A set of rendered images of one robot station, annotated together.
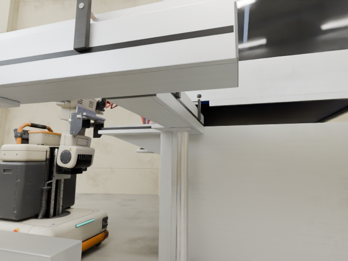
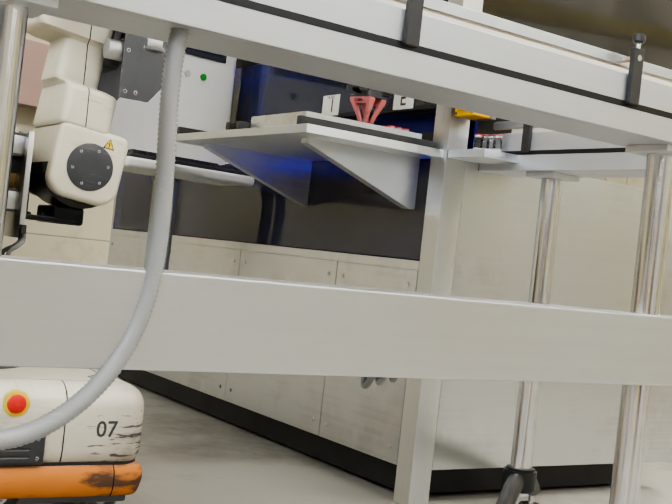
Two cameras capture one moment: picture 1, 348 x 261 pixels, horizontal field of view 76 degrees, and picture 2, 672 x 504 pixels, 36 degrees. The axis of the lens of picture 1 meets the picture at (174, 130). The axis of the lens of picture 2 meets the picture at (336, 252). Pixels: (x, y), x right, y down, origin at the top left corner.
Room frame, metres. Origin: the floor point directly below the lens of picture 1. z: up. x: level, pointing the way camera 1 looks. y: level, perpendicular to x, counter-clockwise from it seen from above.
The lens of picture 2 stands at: (-0.23, 2.17, 0.59)
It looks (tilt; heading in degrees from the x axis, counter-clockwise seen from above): 0 degrees down; 309
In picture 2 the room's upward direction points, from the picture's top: 6 degrees clockwise
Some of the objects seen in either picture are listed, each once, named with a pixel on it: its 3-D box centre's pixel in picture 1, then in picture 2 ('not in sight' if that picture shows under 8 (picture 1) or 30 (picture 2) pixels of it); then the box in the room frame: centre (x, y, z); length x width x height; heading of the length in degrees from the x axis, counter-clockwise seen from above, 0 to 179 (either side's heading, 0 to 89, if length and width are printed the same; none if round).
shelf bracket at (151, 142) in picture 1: (140, 145); (359, 174); (1.34, 0.20, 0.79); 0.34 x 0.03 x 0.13; 74
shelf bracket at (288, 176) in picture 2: not in sight; (257, 175); (1.82, 0.06, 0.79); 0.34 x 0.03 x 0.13; 74
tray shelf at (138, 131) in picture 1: (156, 137); (311, 147); (1.57, 0.12, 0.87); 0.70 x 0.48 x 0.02; 164
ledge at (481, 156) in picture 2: (169, 127); (487, 157); (1.09, 0.02, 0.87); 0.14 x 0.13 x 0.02; 74
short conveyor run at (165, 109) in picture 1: (173, 102); (604, 139); (0.80, 0.00, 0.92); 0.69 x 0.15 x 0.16; 164
